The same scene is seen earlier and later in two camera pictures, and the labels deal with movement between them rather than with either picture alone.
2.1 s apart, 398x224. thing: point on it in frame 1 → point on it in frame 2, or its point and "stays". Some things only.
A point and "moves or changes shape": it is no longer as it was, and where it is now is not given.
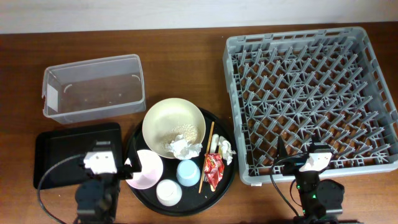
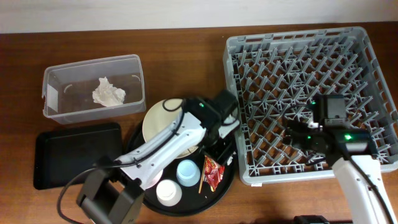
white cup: (168, 192) stays
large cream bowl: (165, 114) stays
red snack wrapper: (214, 167) stays
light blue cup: (188, 173) stays
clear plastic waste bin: (93, 89) stays
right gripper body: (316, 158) → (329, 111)
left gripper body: (125, 173) → (219, 144)
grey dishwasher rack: (325, 84) stays
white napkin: (183, 150) moves or changes shape
